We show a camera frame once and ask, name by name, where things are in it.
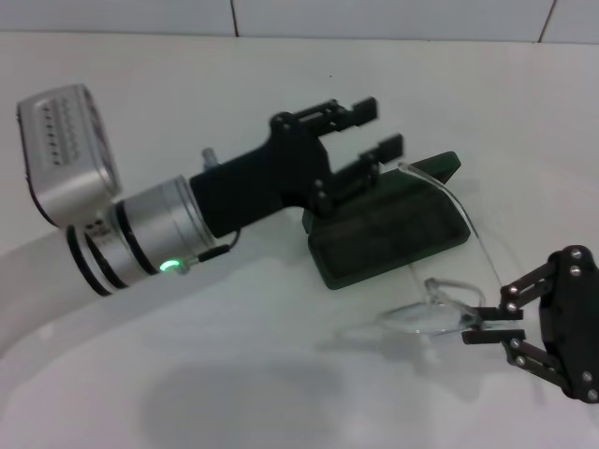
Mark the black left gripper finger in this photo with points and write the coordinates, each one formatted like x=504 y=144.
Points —
x=362 y=110
x=360 y=173

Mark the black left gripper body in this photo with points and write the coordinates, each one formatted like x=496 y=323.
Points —
x=262 y=182

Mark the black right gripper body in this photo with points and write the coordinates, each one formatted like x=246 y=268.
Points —
x=571 y=327

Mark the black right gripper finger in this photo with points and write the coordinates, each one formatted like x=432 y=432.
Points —
x=503 y=313
x=496 y=337

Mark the green glasses case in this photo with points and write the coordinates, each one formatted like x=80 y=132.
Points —
x=388 y=229

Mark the clear white glasses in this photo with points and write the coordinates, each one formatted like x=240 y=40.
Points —
x=421 y=318

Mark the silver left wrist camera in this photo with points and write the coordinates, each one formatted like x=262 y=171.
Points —
x=65 y=154

